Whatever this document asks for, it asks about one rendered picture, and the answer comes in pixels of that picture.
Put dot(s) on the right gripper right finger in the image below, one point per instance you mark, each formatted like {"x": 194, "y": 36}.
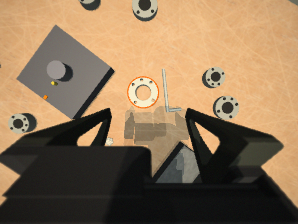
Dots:
{"x": 239, "y": 146}

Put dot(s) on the grey round flange with orange rim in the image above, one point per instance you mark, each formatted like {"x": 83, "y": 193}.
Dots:
{"x": 131, "y": 92}

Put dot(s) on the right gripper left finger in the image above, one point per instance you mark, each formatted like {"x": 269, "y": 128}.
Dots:
{"x": 68, "y": 133}

